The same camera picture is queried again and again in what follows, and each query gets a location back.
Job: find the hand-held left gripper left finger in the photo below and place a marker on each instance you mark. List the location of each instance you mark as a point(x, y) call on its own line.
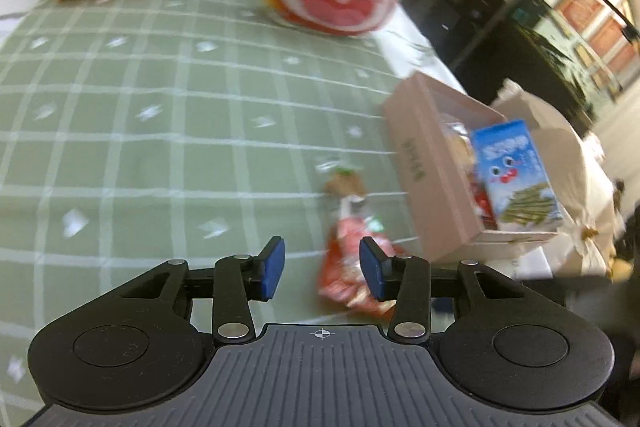
point(272, 267)

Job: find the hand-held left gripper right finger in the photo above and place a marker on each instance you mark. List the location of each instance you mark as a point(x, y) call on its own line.
point(372, 272)

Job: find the red striped snack packet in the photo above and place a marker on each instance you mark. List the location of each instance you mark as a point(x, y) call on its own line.
point(345, 267)

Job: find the pink cardboard box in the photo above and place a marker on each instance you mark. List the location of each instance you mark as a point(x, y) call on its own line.
point(430, 177)

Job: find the blue cartoon snack packet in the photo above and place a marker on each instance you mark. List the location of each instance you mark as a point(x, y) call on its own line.
point(510, 167)

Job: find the round brown snack packet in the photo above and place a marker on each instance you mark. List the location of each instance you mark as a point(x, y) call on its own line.
point(347, 187)

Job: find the red edged snack packet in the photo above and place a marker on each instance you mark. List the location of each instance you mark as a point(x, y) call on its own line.
point(481, 199)

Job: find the rice cracker packet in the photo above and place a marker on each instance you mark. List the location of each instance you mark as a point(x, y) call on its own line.
point(457, 147)

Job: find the green checked tablecloth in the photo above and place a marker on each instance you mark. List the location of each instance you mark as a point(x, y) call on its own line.
point(150, 132)

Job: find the black floor appliance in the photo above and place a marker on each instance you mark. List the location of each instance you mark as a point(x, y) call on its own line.
point(470, 22)

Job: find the black fish tank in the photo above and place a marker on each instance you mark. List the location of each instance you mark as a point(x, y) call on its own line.
point(545, 47)

